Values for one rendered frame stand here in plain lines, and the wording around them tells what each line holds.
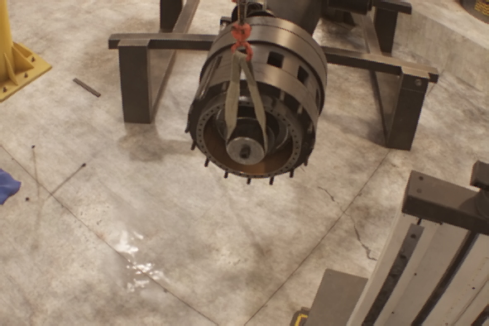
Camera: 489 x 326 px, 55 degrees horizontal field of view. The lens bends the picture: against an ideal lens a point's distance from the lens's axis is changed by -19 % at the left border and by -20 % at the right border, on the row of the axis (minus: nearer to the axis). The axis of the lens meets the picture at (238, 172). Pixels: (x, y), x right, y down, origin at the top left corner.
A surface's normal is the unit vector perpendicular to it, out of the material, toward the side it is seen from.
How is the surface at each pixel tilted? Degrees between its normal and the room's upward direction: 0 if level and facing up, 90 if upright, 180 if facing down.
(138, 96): 90
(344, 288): 0
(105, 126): 0
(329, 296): 0
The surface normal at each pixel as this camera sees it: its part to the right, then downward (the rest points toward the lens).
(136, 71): -0.10, 0.72
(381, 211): 0.04, -0.69
